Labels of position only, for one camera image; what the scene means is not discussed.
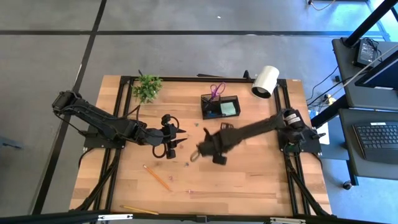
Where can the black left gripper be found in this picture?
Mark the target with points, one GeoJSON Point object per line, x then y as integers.
{"type": "Point", "coordinates": [161, 137]}

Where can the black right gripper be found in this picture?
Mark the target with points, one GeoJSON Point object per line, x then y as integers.
{"type": "Point", "coordinates": [217, 144]}

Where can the tan rubber band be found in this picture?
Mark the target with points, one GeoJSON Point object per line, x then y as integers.
{"type": "Point", "coordinates": [191, 156]}

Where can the small dark blue binder clip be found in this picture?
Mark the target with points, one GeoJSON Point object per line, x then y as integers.
{"type": "Point", "coordinates": [212, 114]}

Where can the yellow pencil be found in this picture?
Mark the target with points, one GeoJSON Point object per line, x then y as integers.
{"type": "Point", "coordinates": [140, 210]}
{"type": "Point", "coordinates": [157, 178]}

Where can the large pink binder clip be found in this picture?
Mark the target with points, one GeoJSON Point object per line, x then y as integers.
{"type": "Point", "coordinates": [189, 191]}

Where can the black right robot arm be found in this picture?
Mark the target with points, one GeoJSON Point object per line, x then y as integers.
{"type": "Point", "coordinates": [264, 126]}

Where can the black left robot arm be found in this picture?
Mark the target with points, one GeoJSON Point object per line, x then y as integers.
{"type": "Point", "coordinates": [93, 115]}

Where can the black mesh desk organizer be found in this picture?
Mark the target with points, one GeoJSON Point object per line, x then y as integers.
{"type": "Point", "coordinates": [209, 105]}

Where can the green plant in white pot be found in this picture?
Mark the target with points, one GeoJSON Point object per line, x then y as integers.
{"type": "Point", "coordinates": [147, 88]}

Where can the white paper sheet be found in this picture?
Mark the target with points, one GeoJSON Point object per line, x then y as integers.
{"type": "Point", "coordinates": [325, 137]}

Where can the white power strip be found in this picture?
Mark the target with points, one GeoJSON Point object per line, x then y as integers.
{"type": "Point", "coordinates": [329, 99]}

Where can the dark grey desk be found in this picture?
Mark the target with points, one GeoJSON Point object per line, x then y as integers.
{"type": "Point", "coordinates": [345, 77]}
{"type": "Point", "coordinates": [346, 146]}

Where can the black caster wheel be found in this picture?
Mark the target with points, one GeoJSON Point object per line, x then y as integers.
{"type": "Point", "coordinates": [347, 185]}

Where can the black crossbeam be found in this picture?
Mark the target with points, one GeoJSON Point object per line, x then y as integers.
{"type": "Point", "coordinates": [46, 217]}

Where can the grey floor object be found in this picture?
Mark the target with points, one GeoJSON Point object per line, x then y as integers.
{"type": "Point", "coordinates": [9, 143]}

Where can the black keyboard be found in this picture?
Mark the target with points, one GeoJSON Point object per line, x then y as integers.
{"type": "Point", "coordinates": [376, 140]}

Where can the black power adapter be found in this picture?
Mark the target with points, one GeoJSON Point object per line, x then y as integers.
{"type": "Point", "coordinates": [365, 53]}

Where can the black monitor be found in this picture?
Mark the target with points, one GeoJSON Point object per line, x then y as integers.
{"type": "Point", "coordinates": [382, 76]}

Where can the black support pole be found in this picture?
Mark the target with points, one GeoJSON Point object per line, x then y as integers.
{"type": "Point", "coordinates": [370, 23]}

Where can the black aluminium table frame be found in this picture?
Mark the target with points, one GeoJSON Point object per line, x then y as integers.
{"type": "Point", "coordinates": [186, 79]}

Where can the silver bracket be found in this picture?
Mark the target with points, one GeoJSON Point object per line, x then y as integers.
{"type": "Point", "coordinates": [115, 217]}
{"type": "Point", "coordinates": [287, 221]}

